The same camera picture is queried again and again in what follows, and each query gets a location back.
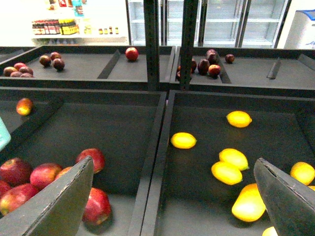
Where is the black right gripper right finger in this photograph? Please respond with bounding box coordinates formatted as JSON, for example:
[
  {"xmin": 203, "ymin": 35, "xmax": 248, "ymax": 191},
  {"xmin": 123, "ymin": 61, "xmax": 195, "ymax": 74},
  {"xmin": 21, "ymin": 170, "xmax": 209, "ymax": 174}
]
[{"xmin": 253, "ymin": 158, "xmax": 315, "ymax": 236}]

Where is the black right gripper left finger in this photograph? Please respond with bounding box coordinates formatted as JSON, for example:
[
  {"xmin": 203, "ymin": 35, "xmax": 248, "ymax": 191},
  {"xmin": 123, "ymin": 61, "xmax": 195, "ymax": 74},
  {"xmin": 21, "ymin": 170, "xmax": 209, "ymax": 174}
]
[{"xmin": 0, "ymin": 156, "xmax": 94, "ymax": 236}]

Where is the yellow mango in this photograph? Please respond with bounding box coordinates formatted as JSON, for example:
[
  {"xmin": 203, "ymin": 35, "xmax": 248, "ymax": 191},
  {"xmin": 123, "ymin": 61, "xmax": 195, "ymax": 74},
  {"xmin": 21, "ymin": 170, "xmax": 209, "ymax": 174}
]
[{"xmin": 231, "ymin": 183, "xmax": 266, "ymax": 222}]

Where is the light blue plastic basket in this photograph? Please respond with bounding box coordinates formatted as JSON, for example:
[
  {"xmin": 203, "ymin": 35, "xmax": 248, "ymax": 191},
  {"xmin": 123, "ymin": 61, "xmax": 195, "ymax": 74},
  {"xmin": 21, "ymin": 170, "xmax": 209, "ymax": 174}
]
[{"xmin": 0, "ymin": 118, "xmax": 11, "ymax": 150}]

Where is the yellow lemon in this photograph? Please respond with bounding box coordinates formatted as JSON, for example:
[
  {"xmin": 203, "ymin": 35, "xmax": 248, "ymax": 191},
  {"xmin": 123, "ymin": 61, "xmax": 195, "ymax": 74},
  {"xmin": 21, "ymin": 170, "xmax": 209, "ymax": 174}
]
[
  {"xmin": 211, "ymin": 161, "xmax": 243, "ymax": 185},
  {"xmin": 290, "ymin": 162, "xmax": 315, "ymax": 185},
  {"xmin": 219, "ymin": 148, "xmax": 249, "ymax": 171},
  {"xmin": 170, "ymin": 132, "xmax": 197, "ymax": 149},
  {"xmin": 226, "ymin": 111, "xmax": 252, "ymax": 128}
]

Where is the black lemon tray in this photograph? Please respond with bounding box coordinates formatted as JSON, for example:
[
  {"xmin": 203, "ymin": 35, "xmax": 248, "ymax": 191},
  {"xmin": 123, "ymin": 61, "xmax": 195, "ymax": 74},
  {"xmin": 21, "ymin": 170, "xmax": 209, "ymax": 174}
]
[{"xmin": 141, "ymin": 90, "xmax": 315, "ymax": 236}]

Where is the red apple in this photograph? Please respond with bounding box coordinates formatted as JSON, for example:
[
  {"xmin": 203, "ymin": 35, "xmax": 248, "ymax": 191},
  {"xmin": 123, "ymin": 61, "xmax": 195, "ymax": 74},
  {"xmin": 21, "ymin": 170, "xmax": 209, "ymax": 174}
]
[
  {"xmin": 0, "ymin": 157, "xmax": 32, "ymax": 186},
  {"xmin": 82, "ymin": 187, "xmax": 111, "ymax": 226},
  {"xmin": 30, "ymin": 163, "xmax": 63, "ymax": 190},
  {"xmin": 75, "ymin": 148, "xmax": 105, "ymax": 174}
]

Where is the black apple tray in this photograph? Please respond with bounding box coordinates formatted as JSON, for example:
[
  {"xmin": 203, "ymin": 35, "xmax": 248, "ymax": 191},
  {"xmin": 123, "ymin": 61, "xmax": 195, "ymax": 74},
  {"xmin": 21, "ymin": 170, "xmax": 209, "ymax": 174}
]
[{"xmin": 0, "ymin": 87, "xmax": 166, "ymax": 236}]

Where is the red yellow peach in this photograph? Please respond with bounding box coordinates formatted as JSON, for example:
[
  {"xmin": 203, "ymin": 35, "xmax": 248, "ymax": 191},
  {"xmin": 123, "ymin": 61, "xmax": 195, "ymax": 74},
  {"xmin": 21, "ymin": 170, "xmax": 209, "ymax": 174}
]
[{"xmin": 16, "ymin": 98, "xmax": 33, "ymax": 116}]

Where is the white chest freezer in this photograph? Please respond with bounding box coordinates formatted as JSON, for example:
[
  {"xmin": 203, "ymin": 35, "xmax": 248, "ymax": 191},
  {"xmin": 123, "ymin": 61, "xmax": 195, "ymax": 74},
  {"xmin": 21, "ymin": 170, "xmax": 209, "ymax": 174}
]
[{"xmin": 284, "ymin": 9, "xmax": 315, "ymax": 50}]

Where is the red apple rear tray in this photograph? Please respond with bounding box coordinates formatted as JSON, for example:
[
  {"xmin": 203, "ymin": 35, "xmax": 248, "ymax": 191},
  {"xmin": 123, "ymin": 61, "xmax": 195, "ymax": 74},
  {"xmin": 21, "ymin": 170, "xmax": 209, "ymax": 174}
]
[{"xmin": 125, "ymin": 47, "xmax": 139, "ymax": 61}]

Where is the shelf with bottles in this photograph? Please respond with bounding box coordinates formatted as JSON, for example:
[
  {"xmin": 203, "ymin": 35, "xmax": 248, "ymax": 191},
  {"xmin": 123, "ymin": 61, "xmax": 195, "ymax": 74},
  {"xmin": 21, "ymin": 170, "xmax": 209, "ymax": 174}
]
[{"xmin": 31, "ymin": 0, "xmax": 129, "ymax": 45}]

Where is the glass door refrigerator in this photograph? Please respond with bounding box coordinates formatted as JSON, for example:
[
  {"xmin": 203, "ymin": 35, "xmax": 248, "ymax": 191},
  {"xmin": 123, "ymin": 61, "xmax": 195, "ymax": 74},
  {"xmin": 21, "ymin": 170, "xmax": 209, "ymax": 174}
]
[{"xmin": 126, "ymin": 0, "xmax": 292, "ymax": 49}]

